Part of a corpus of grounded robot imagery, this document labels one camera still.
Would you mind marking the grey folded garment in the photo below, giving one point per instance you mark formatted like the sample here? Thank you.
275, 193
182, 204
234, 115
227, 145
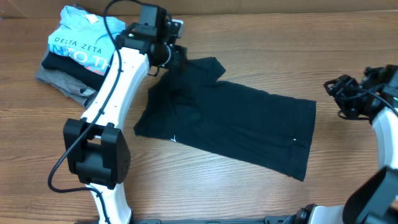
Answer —
68, 85

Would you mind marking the dark teal t-shirt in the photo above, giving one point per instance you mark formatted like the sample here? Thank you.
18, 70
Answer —
192, 105

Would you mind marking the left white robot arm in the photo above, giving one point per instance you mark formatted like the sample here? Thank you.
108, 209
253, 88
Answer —
96, 150

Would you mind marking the light blue folded t-shirt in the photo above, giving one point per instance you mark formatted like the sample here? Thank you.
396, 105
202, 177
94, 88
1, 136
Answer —
84, 38

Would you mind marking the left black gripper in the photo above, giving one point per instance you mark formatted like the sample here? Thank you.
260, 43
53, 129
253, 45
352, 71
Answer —
180, 56

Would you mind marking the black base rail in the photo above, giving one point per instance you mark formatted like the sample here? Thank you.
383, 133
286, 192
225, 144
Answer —
217, 221

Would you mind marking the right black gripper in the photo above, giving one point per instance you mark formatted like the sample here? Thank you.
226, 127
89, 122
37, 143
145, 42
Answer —
339, 92

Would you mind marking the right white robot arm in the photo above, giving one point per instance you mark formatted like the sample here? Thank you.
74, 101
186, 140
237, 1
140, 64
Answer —
376, 98

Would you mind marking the black folded garment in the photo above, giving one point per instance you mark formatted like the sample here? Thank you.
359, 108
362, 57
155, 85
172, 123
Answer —
66, 64

